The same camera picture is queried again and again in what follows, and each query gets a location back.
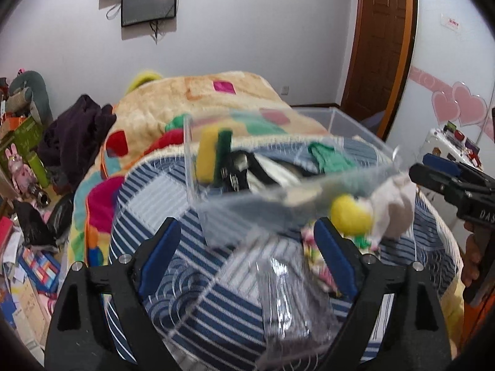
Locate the brown wooden door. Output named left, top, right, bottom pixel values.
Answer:
left=341, top=0, right=418, bottom=140

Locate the blue white patterned tablecloth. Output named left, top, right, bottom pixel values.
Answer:
left=109, top=135, right=458, bottom=370

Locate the green water bottle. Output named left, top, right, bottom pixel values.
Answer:
left=26, top=151, right=50, bottom=189

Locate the clear plastic packet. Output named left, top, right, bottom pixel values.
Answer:
left=255, top=256, right=341, bottom=370

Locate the yellow sponge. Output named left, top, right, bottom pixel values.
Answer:
left=196, top=126, right=232, bottom=186

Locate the yellow plush ball toy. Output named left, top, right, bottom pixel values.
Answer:
left=329, top=194, right=374, bottom=237

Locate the floral fabric piece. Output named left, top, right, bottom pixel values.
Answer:
left=301, top=223, right=341, bottom=297

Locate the yellow round pillow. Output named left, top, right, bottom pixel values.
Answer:
left=126, top=70, right=163, bottom=94

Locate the beige patchwork blanket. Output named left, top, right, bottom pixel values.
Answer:
left=67, top=70, right=330, bottom=267

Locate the dark purple clothing pile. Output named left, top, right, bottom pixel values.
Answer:
left=38, top=95, right=117, bottom=188

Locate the beige cloth bag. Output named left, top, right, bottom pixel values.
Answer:
left=368, top=172, right=416, bottom=251

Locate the wardrobe sliding door with hearts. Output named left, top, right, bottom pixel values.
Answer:
left=387, top=0, right=494, bottom=172

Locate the green knitted cloth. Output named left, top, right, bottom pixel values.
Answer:
left=308, top=142, right=357, bottom=173

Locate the grey green plush toy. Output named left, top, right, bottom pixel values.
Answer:
left=5, top=70, right=53, bottom=127

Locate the clear plastic storage box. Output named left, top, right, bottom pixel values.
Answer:
left=184, top=108, right=401, bottom=247

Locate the person right hand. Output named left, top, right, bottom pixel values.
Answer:
left=462, top=222, right=482, bottom=287

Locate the small black wall monitor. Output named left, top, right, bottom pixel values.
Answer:
left=121, top=0, right=178, bottom=28

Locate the pink rabbit plush toy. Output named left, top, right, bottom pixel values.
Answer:
left=5, top=143, right=36, bottom=195

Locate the black and white fabric pouch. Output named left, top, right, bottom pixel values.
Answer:
left=221, top=150, right=316, bottom=194

